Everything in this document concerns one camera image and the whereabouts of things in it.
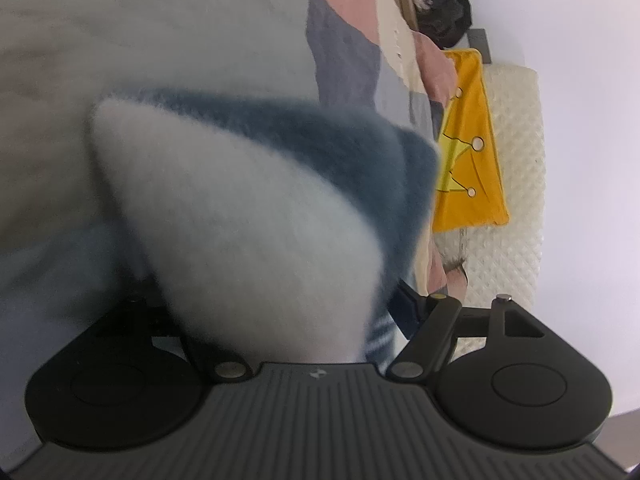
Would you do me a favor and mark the yellow crown print pillow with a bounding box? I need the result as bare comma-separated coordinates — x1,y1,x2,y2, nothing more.
432,47,511,233

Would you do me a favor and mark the white blue fleece blanket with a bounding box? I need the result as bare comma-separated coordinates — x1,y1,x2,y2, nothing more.
90,87,441,366

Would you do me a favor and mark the black clothes pile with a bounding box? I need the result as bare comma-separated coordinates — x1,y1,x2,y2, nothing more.
415,0,474,51

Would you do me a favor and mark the patchwork bed cover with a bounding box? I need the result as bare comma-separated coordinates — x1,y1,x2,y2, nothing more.
0,0,468,461

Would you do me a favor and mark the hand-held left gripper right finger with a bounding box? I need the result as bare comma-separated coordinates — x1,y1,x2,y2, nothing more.
385,280,547,382

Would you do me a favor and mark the cream quilted headboard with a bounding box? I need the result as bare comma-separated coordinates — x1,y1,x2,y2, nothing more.
435,60,546,356

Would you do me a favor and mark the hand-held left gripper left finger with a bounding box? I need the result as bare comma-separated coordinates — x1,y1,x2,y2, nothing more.
95,297,253,382

